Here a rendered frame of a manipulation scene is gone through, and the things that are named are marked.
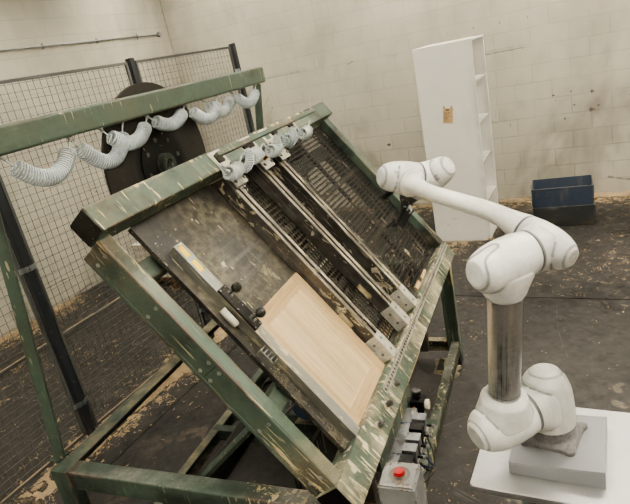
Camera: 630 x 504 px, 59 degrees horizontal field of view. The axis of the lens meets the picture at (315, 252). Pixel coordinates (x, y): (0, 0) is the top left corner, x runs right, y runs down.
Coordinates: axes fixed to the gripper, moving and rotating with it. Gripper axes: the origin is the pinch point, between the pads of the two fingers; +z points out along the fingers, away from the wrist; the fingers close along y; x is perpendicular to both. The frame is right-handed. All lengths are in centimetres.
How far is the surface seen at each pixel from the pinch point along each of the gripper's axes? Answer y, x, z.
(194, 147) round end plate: 73, 55, 85
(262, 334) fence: -46, 58, 10
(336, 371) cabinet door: -61, 25, 20
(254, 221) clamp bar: 8, 47, 32
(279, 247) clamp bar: -4.3, 37.0, 32.0
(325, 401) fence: -73, 37, 9
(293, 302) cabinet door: -31, 37, 25
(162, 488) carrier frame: -94, 88, 59
